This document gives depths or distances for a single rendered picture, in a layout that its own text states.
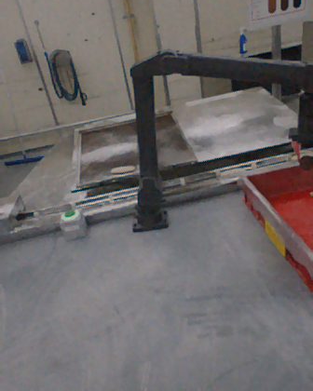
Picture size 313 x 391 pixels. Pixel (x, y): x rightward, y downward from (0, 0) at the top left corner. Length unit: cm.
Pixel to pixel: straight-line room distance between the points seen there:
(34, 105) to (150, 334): 445
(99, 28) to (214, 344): 441
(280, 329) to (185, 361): 20
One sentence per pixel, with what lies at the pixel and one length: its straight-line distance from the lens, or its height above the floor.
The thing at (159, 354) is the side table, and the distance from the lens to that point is 76.
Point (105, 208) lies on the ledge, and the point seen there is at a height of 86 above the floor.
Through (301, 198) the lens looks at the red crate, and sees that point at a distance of 118.
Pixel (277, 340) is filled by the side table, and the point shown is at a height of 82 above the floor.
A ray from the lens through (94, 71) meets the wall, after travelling 484.
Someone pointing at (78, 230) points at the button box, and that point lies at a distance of 113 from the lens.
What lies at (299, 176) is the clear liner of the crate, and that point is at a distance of 119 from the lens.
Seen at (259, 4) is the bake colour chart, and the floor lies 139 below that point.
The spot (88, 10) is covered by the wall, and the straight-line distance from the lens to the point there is 482.
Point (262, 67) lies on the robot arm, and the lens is 95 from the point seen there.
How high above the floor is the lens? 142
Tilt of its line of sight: 26 degrees down
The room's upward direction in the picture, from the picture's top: 11 degrees counter-clockwise
